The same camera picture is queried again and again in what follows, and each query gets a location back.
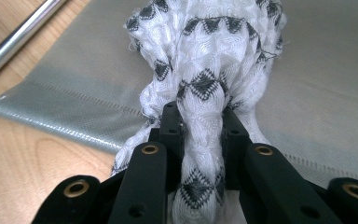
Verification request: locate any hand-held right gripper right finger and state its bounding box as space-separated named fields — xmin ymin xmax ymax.
xmin=221 ymin=105 xmax=255 ymax=191

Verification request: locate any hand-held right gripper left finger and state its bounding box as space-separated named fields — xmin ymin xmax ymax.
xmin=148 ymin=100 xmax=186 ymax=191

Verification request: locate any white cloth with grey diamonds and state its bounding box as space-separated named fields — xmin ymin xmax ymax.
xmin=111 ymin=0 xmax=289 ymax=224

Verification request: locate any grey two-tier metal rack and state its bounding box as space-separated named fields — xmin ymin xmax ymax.
xmin=0 ymin=0 xmax=358 ymax=190

